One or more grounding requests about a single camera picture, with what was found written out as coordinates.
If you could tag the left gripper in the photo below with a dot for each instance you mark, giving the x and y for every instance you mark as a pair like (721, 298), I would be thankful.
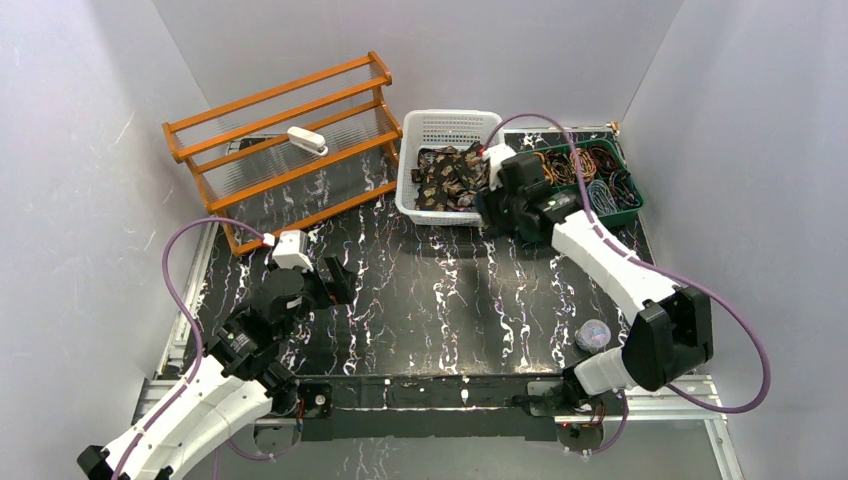
(329, 281)

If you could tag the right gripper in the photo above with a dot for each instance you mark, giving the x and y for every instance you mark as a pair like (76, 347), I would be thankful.
(496, 201)

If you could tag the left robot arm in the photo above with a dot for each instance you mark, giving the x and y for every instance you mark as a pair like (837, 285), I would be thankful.
(239, 379)

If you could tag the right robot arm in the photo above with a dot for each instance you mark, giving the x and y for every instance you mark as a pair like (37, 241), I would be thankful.
(670, 330)

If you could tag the clear round tape roll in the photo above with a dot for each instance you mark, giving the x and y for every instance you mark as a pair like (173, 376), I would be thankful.
(593, 336)

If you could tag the rolled dark brown tie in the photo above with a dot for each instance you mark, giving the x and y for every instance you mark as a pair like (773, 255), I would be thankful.
(559, 168)

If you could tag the dark brown patterned tie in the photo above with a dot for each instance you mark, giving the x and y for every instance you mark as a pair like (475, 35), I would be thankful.
(449, 178)

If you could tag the rolled light blue tie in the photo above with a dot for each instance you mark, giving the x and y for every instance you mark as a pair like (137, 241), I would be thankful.
(601, 199)

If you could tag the rolled orange brown tie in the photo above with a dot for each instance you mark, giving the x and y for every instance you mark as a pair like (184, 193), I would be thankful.
(584, 165)

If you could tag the green divided tray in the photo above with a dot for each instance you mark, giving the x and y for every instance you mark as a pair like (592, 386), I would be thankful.
(619, 219)

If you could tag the rolled dark red tie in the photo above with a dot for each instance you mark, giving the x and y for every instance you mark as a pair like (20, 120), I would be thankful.
(606, 163)

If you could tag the rolled dark navy tie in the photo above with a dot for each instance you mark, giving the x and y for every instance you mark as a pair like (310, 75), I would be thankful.
(623, 190)

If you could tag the white plastic basket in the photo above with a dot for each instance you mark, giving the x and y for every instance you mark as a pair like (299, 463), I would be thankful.
(437, 128)

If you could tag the orange wooden rack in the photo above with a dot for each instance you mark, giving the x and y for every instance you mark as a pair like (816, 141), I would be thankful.
(246, 169)

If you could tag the white stapler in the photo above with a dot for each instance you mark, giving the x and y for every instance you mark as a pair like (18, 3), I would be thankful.
(308, 140)

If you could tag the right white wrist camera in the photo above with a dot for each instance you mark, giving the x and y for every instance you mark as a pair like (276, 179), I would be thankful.
(496, 155)

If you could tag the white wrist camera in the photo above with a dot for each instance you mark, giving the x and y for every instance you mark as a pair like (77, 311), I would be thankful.
(496, 155)
(290, 251)

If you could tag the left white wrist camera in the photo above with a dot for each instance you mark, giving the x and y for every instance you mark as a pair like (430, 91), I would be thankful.
(290, 251)

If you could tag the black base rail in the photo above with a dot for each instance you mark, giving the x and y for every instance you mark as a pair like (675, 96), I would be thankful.
(533, 407)

